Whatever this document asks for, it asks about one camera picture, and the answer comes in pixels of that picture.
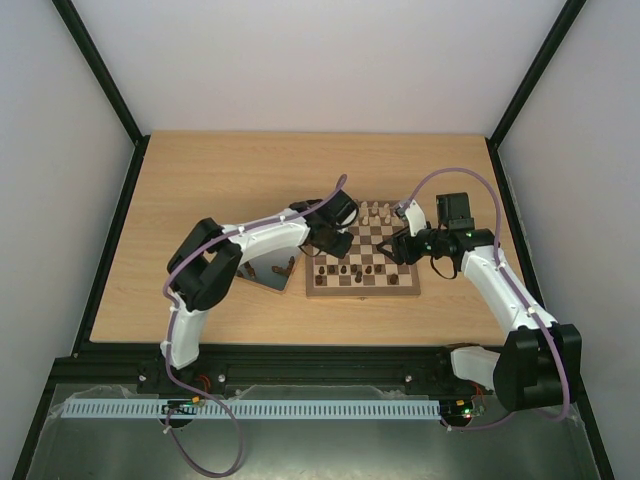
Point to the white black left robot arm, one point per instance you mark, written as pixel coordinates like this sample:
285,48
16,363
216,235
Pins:
203,268

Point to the black aluminium frame rail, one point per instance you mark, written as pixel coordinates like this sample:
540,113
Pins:
224,369

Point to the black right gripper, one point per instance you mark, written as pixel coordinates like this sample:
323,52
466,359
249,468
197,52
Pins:
405,245

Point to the wooden chess board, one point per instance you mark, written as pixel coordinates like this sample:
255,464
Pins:
376,222

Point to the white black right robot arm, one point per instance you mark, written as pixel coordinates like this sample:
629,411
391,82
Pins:
539,362

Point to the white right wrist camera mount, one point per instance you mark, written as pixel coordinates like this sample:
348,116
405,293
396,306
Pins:
410,212

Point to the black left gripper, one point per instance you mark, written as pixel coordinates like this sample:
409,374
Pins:
342,250

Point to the metal tin tray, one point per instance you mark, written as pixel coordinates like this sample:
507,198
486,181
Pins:
265,277

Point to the light blue slotted cable duct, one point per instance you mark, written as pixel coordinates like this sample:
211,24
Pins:
253,409

